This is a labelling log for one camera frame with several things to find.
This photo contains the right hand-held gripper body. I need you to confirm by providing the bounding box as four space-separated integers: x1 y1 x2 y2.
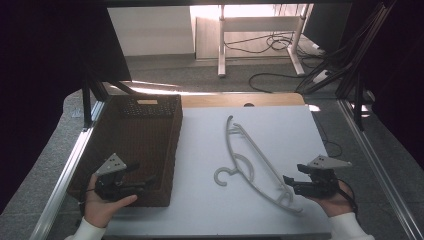
293 154 353 200

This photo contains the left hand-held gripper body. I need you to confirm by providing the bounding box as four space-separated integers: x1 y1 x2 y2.
93 152 147 203

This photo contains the person's left hand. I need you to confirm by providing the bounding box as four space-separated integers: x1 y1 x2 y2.
83 174 139 230

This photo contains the person's right hand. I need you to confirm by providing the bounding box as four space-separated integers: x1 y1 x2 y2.
306 179 356 218

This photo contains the brown woven basket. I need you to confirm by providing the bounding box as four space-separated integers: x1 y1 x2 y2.
66 93 184 208

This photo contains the grey plastic clothes hanger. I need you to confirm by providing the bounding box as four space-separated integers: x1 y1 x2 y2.
213 114 304 215

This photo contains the white table mat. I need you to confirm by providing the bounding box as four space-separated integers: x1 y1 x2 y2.
105 105 333 237

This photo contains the black metal stand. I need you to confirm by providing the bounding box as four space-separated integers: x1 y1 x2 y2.
81 69 136 130
294 0 398 132

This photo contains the dark curtain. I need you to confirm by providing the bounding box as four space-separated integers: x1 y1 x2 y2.
346 0 424 171
0 0 132 214

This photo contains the white cabinet panel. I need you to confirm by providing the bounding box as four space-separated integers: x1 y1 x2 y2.
106 5 196 57

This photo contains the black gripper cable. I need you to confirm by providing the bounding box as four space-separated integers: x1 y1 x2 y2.
335 178 360 218

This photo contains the thin black cable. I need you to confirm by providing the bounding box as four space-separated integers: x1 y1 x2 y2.
312 112 344 159

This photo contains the aluminium frame rail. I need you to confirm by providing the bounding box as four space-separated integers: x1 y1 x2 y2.
29 99 106 240
337 98 424 240

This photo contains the black floor cable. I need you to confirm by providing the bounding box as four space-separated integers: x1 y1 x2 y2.
248 72 309 94
223 31 321 56

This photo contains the white desk frame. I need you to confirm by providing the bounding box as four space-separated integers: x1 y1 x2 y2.
217 3 315 78

